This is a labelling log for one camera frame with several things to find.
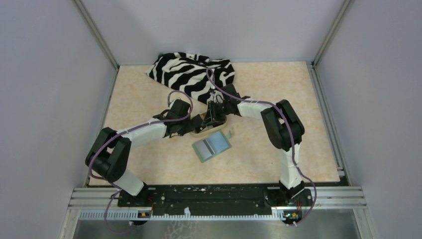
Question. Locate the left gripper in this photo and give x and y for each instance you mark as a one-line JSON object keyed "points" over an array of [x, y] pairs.
{"points": [[188, 129]]}

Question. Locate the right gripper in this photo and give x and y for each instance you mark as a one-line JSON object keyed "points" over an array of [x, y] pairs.
{"points": [[212, 116]]}

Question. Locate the green card holder wallet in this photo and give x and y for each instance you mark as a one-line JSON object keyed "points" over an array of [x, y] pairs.
{"points": [[219, 141]]}

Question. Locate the white card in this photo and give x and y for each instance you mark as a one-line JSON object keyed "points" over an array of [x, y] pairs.
{"points": [[205, 151]]}

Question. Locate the beige oval tray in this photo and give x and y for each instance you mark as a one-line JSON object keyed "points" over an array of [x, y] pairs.
{"points": [[202, 130]]}

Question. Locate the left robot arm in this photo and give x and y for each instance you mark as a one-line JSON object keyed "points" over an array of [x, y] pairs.
{"points": [[110, 152]]}

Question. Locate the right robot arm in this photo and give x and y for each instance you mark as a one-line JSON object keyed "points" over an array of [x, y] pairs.
{"points": [[283, 126]]}

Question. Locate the zebra striped cloth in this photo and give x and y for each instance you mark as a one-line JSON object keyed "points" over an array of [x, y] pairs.
{"points": [[187, 72]]}

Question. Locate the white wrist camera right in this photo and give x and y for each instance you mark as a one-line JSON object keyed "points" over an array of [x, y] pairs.
{"points": [[217, 97]]}

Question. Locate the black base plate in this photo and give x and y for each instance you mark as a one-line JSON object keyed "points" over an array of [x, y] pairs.
{"points": [[214, 199]]}

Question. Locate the aluminium front rail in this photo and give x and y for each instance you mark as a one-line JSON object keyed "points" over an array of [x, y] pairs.
{"points": [[99, 203]]}

